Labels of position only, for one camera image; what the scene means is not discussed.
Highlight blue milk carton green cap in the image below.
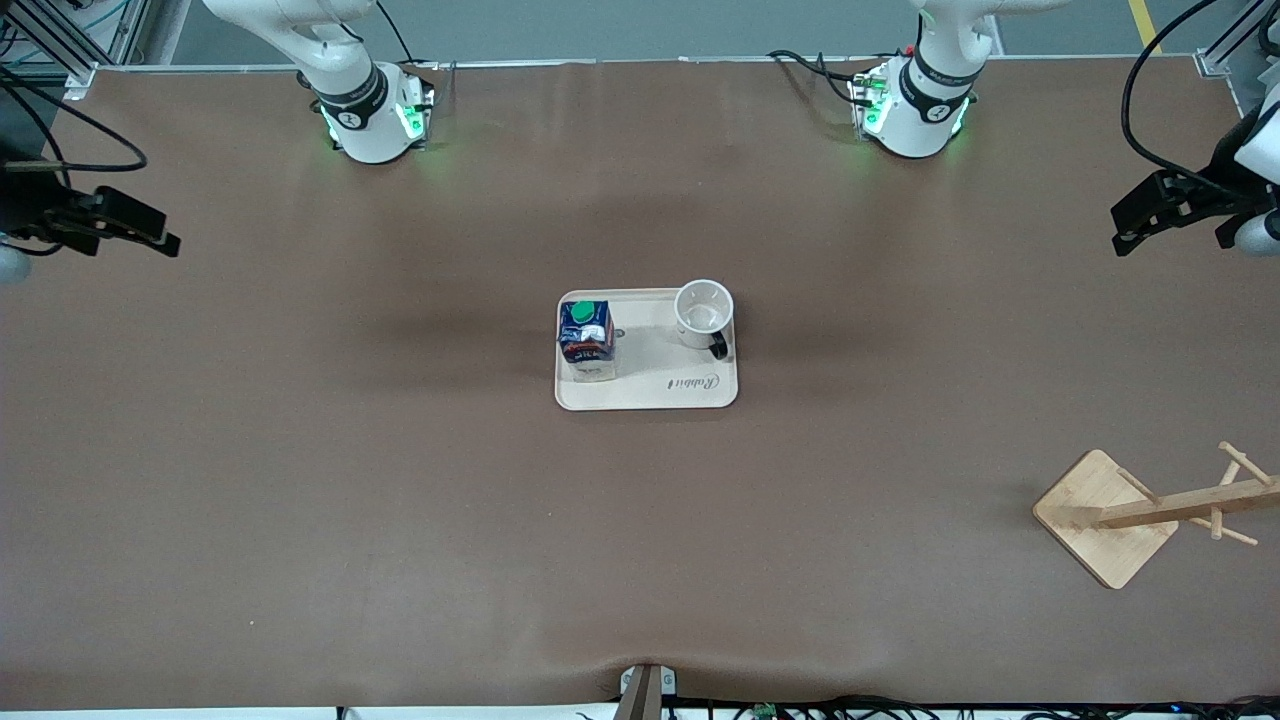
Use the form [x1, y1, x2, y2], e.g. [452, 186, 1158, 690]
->
[557, 298, 615, 384]

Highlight white mug with black handle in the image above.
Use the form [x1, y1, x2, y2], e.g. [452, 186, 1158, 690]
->
[673, 279, 736, 362]

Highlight cream tray with rabbit print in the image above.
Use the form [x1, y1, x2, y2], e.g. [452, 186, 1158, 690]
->
[555, 288, 739, 412]

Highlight wooden mug stand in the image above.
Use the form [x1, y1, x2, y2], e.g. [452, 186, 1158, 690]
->
[1032, 441, 1280, 590]

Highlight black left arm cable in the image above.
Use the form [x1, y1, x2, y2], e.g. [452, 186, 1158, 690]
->
[1120, 0, 1246, 191]

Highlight aluminium frame post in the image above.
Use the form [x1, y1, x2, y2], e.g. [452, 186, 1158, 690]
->
[1195, 0, 1280, 121]
[0, 0, 151, 101]

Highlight black base cable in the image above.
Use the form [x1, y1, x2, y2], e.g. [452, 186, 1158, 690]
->
[768, 50, 873, 107]

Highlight grey metal table bracket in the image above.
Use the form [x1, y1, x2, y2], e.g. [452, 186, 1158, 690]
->
[616, 662, 678, 720]

